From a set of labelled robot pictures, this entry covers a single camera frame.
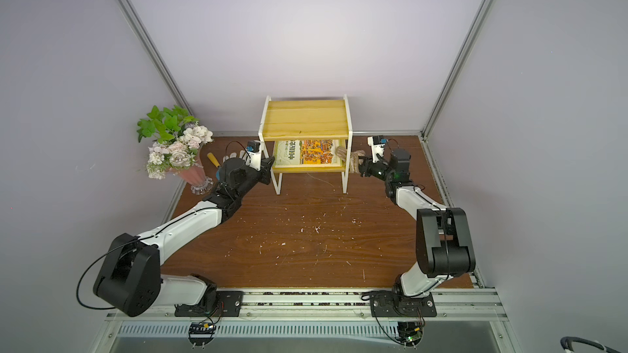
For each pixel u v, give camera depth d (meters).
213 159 1.10
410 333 0.70
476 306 0.74
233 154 1.13
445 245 0.45
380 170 0.77
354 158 0.83
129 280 0.42
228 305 0.74
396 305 0.67
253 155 0.71
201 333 0.72
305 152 0.91
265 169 0.74
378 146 0.79
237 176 0.64
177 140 0.81
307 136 0.76
